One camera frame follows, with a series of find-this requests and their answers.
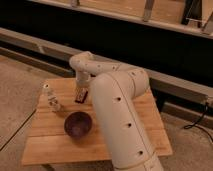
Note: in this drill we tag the purple bowl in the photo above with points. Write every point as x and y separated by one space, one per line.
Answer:
78 124

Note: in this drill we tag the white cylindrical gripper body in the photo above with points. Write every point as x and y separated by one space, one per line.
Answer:
83 79

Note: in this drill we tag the wooden table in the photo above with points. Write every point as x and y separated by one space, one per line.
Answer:
47 143

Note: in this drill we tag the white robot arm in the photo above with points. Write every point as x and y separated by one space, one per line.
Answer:
113 86

